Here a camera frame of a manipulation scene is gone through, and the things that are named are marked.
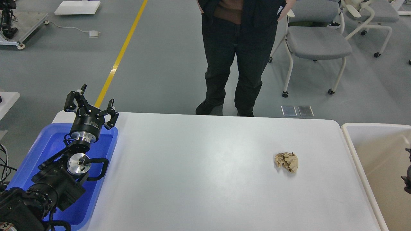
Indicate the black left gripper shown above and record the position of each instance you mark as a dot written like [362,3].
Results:
[89,120]

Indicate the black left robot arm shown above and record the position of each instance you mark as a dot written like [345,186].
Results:
[59,182]

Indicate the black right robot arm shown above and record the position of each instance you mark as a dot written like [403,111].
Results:
[407,180]

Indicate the white side table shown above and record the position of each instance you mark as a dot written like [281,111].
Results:
[8,99]

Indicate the blue plastic bin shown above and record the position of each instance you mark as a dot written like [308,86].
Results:
[49,142]

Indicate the white flat board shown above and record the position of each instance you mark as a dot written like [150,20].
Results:
[80,7]

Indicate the wheeled metal cart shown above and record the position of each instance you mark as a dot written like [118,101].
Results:
[17,26]

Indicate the standing person in black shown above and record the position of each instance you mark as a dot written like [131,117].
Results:
[244,30]

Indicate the left metal floor plate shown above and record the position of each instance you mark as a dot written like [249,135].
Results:
[289,111]

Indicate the metal floor plate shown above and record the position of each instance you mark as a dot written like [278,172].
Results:
[289,111]
[305,111]

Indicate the crumpled brown paper ball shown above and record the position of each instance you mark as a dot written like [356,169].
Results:
[287,160]

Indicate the right metal floor plate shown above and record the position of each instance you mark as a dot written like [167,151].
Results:
[305,111]

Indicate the white plastic bin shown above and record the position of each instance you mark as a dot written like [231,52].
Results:
[380,154]

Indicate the grey chair white frame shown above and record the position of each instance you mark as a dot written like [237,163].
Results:
[314,42]

